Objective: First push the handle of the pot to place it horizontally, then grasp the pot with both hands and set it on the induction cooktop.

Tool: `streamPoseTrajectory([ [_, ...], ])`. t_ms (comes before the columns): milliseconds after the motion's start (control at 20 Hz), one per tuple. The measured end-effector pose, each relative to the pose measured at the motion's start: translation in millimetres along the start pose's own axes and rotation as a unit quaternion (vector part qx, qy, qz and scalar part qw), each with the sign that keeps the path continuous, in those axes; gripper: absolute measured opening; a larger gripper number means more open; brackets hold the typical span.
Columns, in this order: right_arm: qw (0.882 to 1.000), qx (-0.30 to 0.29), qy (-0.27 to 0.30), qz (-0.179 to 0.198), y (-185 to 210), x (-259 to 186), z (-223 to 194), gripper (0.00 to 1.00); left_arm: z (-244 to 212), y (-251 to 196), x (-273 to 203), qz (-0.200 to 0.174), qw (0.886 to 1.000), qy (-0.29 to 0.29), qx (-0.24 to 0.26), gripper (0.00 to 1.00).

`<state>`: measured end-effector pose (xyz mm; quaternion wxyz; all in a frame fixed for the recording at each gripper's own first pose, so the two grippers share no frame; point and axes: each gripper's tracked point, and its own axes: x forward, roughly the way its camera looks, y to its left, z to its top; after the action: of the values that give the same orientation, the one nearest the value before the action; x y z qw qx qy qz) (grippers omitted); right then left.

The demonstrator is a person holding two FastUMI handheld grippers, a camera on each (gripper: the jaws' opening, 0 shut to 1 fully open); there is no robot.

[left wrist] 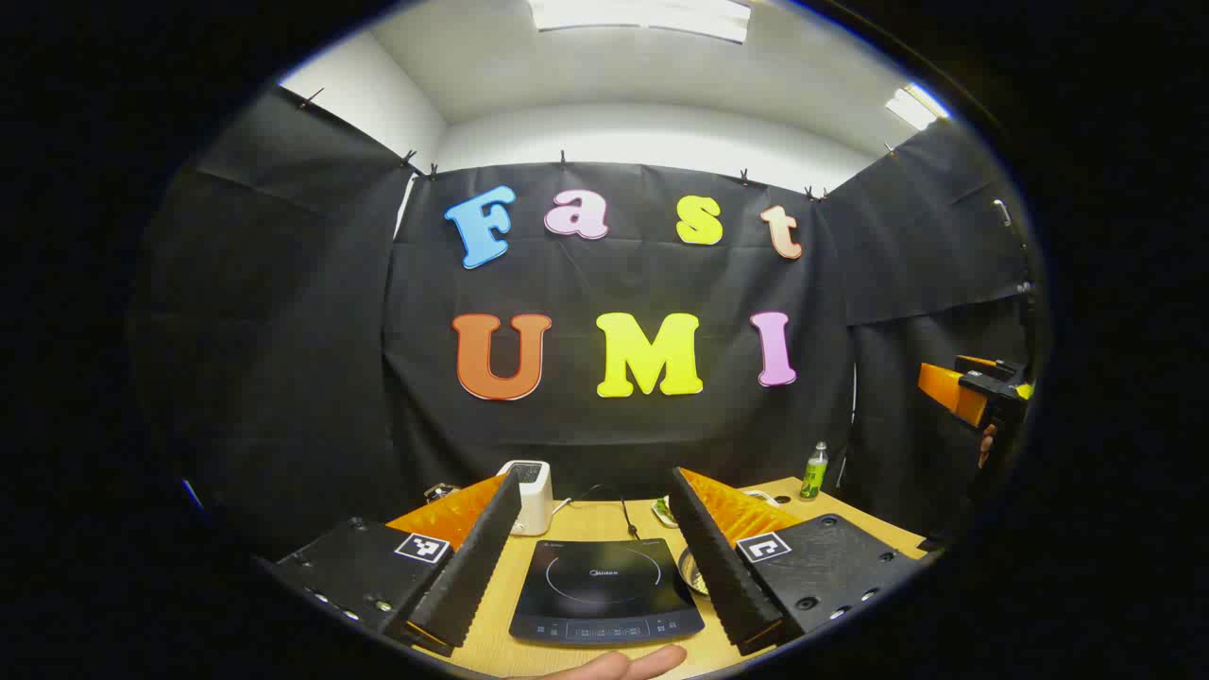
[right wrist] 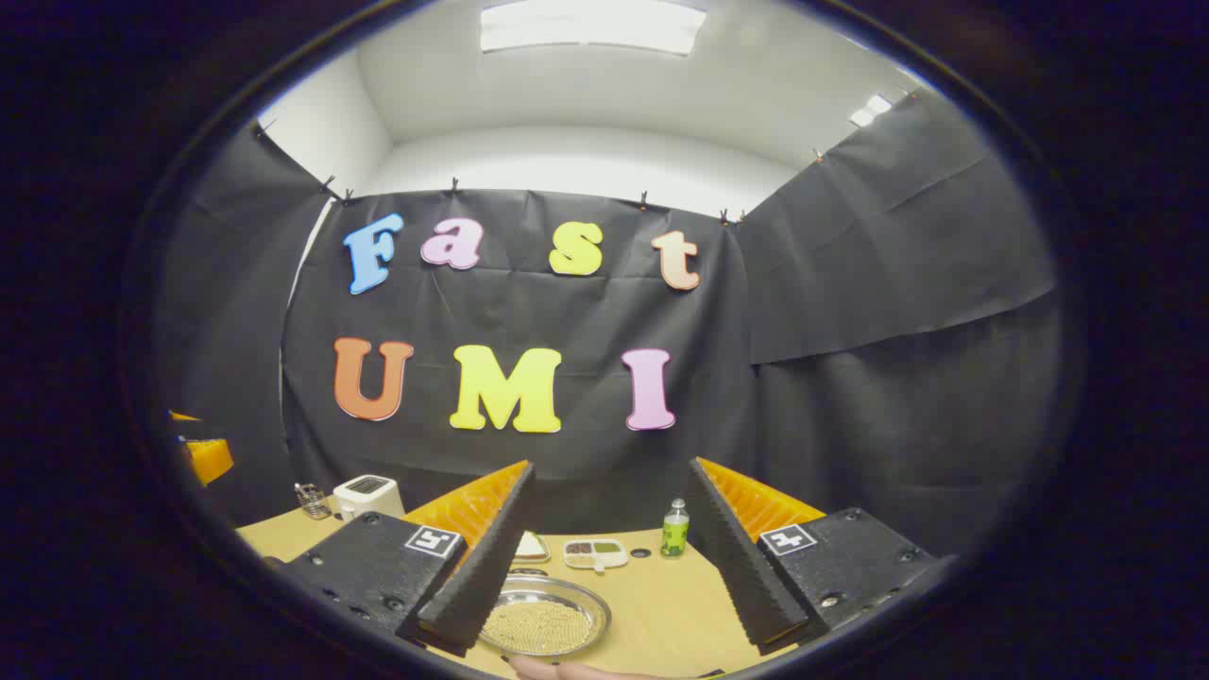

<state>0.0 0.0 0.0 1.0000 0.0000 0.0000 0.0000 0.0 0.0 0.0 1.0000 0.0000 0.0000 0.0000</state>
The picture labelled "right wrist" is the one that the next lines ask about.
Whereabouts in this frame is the white divided bean tray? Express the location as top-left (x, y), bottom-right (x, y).
top-left (563, 538), bottom-right (630, 573)

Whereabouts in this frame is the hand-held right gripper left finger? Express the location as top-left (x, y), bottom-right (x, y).
top-left (274, 460), bottom-right (536, 659)

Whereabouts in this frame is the white toaster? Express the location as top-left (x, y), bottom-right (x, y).
top-left (332, 475), bottom-right (405, 522)

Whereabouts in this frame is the green label drink bottle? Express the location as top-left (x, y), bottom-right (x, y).
top-left (661, 499), bottom-right (690, 558)

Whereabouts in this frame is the pile of soybeans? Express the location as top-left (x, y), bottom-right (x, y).
top-left (482, 601), bottom-right (594, 655)

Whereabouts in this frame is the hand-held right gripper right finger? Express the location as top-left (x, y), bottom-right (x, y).
top-left (687, 457), bottom-right (945, 657)

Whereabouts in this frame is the stainless steel pot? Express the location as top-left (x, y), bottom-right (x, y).
top-left (477, 567), bottom-right (612, 658)

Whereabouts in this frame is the large ceiling light panel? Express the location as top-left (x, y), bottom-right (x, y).
top-left (480, 0), bottom-right (707, 56)

